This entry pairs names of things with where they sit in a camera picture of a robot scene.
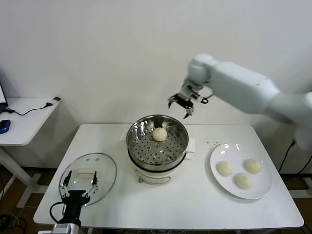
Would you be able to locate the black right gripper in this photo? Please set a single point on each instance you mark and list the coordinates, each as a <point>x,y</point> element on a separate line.
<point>190,96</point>

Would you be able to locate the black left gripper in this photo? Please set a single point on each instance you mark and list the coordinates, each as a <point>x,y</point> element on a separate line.
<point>74,200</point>

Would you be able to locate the white steamed baozi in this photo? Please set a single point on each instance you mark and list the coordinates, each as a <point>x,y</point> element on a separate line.
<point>243,181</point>
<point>225,168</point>
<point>253,166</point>
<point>160,134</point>

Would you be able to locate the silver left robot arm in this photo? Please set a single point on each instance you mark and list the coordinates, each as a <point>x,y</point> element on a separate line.
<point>65,229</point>

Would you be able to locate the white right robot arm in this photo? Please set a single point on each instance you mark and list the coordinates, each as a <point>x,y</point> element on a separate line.
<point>231,83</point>

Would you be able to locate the stainless steel steamer basket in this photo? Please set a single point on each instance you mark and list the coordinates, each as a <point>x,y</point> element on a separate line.
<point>146,151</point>

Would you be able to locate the round glass pot lid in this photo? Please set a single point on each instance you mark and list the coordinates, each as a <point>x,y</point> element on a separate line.
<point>102,170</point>

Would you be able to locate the white electric pot base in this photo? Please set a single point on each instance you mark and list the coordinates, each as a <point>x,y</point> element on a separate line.
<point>153,176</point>

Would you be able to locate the white side desk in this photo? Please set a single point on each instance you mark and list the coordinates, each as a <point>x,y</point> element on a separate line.
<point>24,126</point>

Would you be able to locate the white round plate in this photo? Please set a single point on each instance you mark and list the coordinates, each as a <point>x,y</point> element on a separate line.
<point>243,151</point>

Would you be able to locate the blue computer mouse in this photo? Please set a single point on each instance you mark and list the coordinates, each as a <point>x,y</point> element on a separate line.
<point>5,126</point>

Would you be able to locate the black laptop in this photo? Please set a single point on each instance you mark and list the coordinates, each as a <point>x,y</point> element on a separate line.
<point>2,97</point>

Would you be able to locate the white metal floor frame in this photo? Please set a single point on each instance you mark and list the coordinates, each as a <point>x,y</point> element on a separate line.
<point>301,193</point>

